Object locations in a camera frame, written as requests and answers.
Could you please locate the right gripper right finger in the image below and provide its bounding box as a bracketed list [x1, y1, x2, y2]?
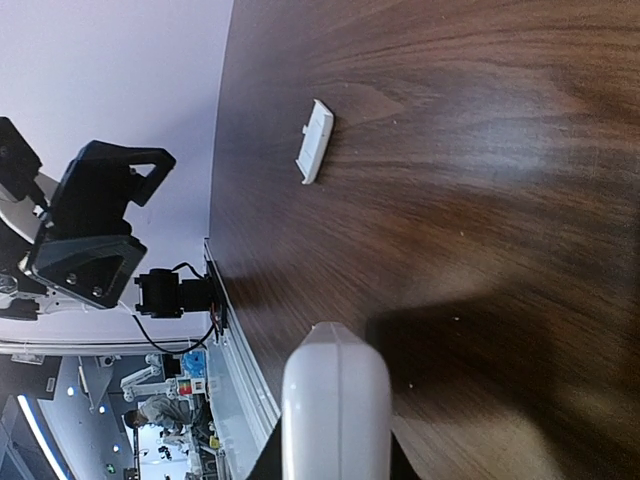
[390, 433, 421, 480]

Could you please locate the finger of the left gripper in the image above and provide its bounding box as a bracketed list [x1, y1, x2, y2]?
[27, 235, 147, 309]
[49, 140, 176, 235]

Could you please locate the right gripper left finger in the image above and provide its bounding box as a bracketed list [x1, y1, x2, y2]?
[249, 419, 283, 480]

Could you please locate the white remote control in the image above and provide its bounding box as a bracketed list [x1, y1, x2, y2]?
[281, 322, 392, 479]

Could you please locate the white battery cover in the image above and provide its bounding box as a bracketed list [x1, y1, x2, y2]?
[295, 99, 335, 185]

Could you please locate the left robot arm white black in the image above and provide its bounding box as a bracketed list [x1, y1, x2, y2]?
[20, 140, 213, 318]

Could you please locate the person in background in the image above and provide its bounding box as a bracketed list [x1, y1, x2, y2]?
[123, 395, 202, 435]

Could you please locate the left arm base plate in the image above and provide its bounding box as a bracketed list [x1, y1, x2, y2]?
[203, 238, 230, 344]

